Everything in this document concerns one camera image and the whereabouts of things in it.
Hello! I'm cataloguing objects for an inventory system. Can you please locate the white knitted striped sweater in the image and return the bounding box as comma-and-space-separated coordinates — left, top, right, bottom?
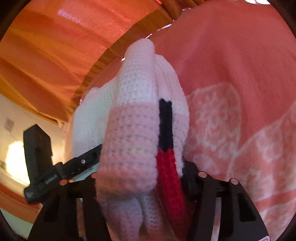
72, 39, 189, 240

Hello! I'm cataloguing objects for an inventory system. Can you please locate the pink orange curtain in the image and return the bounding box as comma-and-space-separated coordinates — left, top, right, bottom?
0, 0, 209, 123

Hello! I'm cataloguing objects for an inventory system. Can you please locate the pink patterned bed sheet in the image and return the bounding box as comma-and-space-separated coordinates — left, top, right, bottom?
97, 1, 295, 240

